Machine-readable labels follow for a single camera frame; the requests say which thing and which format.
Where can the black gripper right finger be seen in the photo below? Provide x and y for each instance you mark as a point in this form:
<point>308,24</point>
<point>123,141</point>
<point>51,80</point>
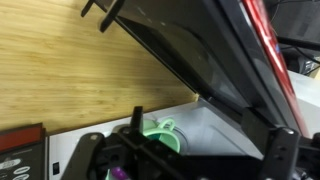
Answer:
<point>258,129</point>

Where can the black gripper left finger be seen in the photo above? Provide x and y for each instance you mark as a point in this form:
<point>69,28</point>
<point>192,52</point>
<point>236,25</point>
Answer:
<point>136,122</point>

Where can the mint green pot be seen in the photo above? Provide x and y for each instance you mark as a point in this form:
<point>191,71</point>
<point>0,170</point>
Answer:
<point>162,131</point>

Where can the black microwave body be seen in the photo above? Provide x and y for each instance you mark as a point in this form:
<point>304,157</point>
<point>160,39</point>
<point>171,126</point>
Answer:
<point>201,128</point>

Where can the purple toy vegetable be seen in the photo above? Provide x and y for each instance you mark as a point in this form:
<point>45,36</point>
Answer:
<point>118,174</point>

